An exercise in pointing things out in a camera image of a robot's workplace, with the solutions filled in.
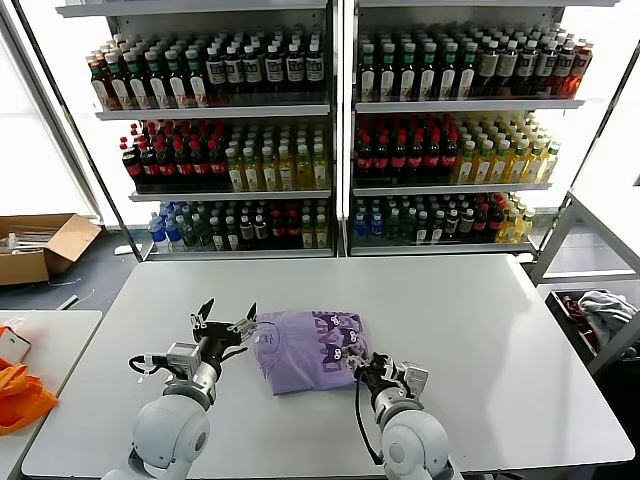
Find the grey metal shelf unit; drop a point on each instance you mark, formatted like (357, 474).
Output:
(225, 110)
(450, 105)

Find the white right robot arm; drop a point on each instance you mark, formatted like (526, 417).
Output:
(410, 445)

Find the black storage bin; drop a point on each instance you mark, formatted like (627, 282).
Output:
(565, 319)

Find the grey metal frame cart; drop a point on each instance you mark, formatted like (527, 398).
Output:
(550, 244)

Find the dark tea bottle green cap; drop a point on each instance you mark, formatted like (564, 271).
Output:
(158, 86)
(178, 85)
(468, 78)
(198, 85)
(388, 79)
(138, 86)
(368, 79)
(120, 86)
(408, 79)
(428, 79)
(448, 79)

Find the yellow juice bottle green label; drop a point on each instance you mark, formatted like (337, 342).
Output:
(286, 171)
(321, 171)
(466, 166)
(237, 174)
(518, 165)
(550, 166)
(483, 166)
(501, 166)
(253, 174)
(270, 173)
(304, 171)
(535, 165)

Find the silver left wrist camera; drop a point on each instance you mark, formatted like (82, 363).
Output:
(182, 357)

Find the red tea bottle white cap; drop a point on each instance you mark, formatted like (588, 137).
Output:
(100, 84)
(582, 66)

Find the short grey floor strip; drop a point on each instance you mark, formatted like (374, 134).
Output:
(70, 300)

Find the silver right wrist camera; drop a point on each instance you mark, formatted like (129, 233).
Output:
(415, 379)

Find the dark slanted metal post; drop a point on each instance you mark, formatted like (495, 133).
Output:
(79, 131)

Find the blue water bottle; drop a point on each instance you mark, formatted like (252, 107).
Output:
(376, 226)
(361, 226)
(159, 231)
(174, 231)

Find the small yellow juice bottle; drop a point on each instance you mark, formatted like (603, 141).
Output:
(510, 226)
(322, 234)
(308, 234)
(526, 225)

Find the small white orange box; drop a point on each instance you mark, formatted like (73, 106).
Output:
(12, 346)

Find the purple printed T-shirt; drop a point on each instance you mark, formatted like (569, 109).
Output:
(295, 355)

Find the dark bottle blue white label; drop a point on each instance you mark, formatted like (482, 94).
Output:
(216, 71)
(274, 69)
(235, 70)
(253, 70)
(547, 64)
(528, 64)
(295, 69)
(315, 68)
(565, 64)

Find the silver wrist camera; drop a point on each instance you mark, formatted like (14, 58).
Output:
(415, 379)
(182, 357)

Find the dark bottle beige label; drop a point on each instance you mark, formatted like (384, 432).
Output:
(509, 65)
(491, 66)

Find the small dark bottle white cap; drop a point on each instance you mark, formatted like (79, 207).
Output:
(452, 223)
(247, 230)
(467, 221)
(262, 229)

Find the green soda bottle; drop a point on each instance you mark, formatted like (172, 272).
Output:
(409, 226)
(393, 226)
(190, 234)

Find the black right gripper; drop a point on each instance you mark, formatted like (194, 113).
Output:
(385, 374)

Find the small white floor object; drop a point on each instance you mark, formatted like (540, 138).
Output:
(122, 249)

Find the open cardboard box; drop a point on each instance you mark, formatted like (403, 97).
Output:
(75, 234)

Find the orange fabric bag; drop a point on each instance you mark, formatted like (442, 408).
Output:
(25, 399)

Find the dark red garment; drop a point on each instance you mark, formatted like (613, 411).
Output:
(575, 306)

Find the grey crumpled garment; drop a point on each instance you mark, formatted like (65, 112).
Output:
(605, 309)

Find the small cola bottle red cap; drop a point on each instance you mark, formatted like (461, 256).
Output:
(481, 219)
(496, 219)
(294, 229)
(279, 229)

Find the dark bottle pale label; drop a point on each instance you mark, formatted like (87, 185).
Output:
(438, 228)
(423, 229)
(232, 236)
(218, 236)

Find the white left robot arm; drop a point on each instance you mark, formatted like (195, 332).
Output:
(170, 435)

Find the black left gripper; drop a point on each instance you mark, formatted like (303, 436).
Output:
(217, 337)

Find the white foam strips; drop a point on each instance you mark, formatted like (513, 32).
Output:
(30, 241)

